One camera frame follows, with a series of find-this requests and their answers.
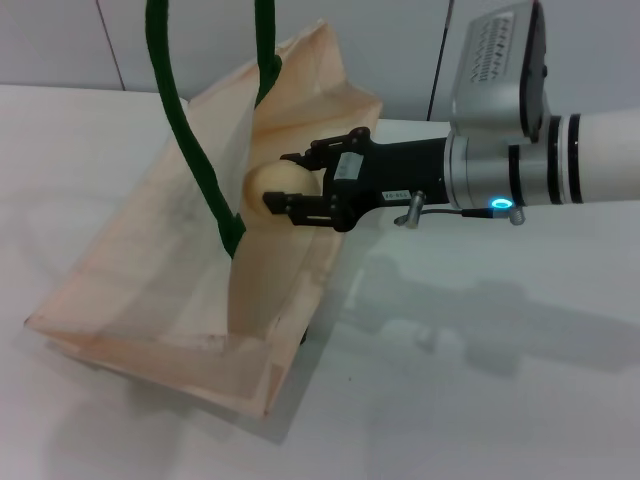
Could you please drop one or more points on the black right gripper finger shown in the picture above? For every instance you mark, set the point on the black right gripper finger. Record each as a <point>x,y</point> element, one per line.
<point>310,210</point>
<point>330,147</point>

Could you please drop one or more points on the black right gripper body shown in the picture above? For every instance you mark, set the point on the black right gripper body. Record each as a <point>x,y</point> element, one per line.
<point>395,170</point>

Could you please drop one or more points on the round egg yolk pastry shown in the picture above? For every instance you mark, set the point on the round egg yolk pastry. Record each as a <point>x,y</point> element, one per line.
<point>277,180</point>

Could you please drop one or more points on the black vertical wall strip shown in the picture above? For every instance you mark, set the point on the black vertical wall strip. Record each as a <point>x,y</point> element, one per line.
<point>437,60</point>

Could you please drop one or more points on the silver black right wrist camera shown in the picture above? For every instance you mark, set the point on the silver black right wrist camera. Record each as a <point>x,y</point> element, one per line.
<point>495,75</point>

